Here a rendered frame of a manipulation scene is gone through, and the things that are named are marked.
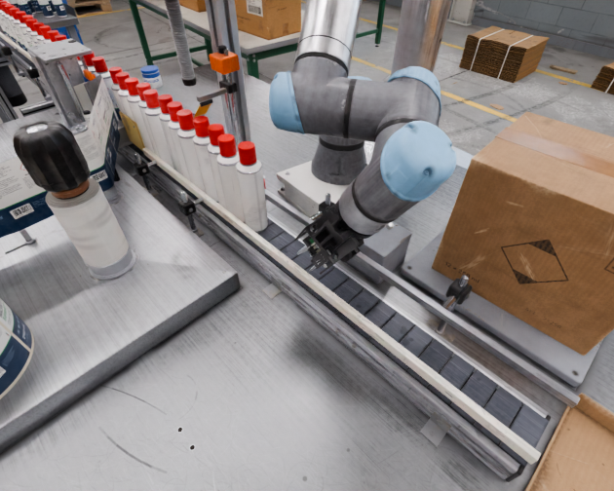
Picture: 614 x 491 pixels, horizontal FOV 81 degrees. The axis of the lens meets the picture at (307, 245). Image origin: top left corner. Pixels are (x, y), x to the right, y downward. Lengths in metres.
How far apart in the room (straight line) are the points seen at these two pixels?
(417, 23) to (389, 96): 0.32
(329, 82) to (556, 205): 0.38
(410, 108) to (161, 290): 0.55
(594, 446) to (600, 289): 0.24
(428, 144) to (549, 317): 0.46
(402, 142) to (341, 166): 0.54
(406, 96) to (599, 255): 0.37
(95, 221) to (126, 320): 0.18
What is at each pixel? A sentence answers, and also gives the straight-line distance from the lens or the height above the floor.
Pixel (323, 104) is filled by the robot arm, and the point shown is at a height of 1.24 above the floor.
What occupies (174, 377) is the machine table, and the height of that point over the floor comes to 0.83.
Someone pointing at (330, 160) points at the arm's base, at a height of 0.95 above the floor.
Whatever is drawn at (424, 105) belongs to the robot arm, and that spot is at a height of 1.25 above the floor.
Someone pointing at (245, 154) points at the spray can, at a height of 1.07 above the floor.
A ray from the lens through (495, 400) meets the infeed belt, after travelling 0.66.
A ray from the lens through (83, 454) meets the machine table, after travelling 0.71.
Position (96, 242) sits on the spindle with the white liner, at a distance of 0.75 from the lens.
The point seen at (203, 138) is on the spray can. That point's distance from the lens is 0.84.
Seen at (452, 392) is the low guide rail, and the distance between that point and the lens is 0.60.
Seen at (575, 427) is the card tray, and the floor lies 0.83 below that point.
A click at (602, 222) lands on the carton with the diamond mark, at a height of 1.10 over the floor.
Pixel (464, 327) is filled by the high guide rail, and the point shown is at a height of 0.96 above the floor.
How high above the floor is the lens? 1.43
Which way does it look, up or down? 45 degrees down
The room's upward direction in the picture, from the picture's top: straight up
